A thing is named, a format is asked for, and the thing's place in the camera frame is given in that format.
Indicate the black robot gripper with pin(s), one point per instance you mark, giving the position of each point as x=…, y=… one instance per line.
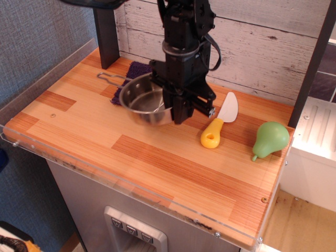
x=184, y=86

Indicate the small stainless steel pan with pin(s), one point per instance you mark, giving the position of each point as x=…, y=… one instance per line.
x=142, y=99

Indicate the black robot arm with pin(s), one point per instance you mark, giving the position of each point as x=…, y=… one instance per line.
x=187, y=47

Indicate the folded purple cloth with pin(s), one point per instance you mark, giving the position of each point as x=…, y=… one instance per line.
x=136, y=69

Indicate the green toy pear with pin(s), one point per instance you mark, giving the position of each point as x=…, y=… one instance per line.
x=271, y=137

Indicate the grey toy fridge cabinet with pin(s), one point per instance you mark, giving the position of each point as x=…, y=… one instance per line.
x=87, y=201

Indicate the silver ice dispenser panel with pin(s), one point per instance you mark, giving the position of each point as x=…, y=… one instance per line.
x=134, y=231

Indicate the white toy sink counter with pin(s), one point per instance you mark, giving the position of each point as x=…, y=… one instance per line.
x=310, y=172

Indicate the orange and black object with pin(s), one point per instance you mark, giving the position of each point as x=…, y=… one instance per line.
x=17, y=245

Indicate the yellow handled toy knife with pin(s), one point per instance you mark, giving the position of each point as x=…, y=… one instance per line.
x=210, y=137

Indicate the dark vertical post left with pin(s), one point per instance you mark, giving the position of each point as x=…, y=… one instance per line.
x=107, y=36

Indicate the dark vertical post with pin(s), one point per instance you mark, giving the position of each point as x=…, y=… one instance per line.
x=314, y=64
x=107, y=36

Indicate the clear acrylic guard rail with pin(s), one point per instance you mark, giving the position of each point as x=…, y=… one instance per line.
x=224, y=191

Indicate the dark vertical post right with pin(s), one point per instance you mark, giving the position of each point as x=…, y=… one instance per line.
x=314, y=64

